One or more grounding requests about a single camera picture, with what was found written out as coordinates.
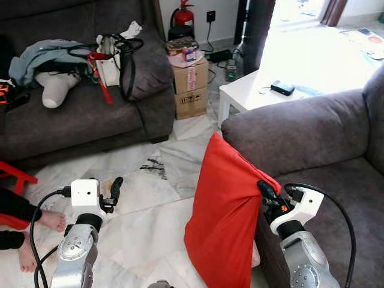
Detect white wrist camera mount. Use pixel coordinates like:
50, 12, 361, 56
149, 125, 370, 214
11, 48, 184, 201
270, 187, 325, 235
70, 178, 101, 218

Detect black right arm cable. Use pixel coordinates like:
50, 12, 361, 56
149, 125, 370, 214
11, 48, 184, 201
284, 183, 356, 288

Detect white handbag black straps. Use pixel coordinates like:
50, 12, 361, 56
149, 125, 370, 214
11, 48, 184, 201
67, 33, 145, 101

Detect printed floor mat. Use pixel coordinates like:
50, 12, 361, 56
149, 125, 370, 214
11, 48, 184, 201
339, 28, 384, 61

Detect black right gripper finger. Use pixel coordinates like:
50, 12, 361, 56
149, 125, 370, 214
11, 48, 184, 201
257, 180, 280, 203

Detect white crumpled cloth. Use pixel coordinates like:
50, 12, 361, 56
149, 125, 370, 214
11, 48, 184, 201
120, 21, 143, 40

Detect white low table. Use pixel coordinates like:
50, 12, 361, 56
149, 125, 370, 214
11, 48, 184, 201
218, 69, 368, 127

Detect black power strip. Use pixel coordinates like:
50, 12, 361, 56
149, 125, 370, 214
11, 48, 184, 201
208, 49, 233, 64

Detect small blue pink pack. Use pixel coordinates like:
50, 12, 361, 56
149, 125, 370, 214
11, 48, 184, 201
183, 48, 197, 64

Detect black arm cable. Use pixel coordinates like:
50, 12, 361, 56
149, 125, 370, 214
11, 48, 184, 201
284, 183, 356, 288
30, 187, 73, 288

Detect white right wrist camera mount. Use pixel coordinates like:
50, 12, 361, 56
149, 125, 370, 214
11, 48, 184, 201
270, 187, 325, 235

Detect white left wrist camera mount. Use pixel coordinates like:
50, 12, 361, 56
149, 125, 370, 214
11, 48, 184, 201
70, 178, 101, 218

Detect dark curtain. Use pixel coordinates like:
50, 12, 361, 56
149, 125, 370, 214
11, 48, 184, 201
243, 0, 277, 76

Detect red tassel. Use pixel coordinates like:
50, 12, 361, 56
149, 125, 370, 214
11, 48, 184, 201
88, 51, 115, 106

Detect brown door frame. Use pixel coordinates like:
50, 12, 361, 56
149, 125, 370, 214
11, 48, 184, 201
321, 0, 349, 28

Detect dark grey fabric sofa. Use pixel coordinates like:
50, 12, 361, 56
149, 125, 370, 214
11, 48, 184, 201
221, 66, 384, 288
0, 0, 176, 169

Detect brown patterned snack box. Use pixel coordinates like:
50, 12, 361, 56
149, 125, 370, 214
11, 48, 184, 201
166, 37, 199, 55

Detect cardboard box with printed symbols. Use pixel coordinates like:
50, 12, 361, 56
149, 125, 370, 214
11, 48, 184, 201
175, 90, 208, 120

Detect cardboard box with red tape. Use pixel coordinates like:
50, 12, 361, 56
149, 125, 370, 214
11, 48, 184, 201
172, 57, 209, 95

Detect red fire extinguisher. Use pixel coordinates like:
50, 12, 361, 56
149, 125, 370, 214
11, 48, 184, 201
171, 0, 196, 41

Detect grey blue jacket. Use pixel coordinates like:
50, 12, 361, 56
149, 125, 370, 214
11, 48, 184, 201
9, 39, 91, 88

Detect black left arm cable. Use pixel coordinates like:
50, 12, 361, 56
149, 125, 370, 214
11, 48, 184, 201
30, 187, 73, 288

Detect red plastic stool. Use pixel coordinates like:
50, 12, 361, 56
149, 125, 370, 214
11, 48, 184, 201
0, 161, 38, 196

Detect pale pink pillow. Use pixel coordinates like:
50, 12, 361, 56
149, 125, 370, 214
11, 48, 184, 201
251, 240, 261, 268

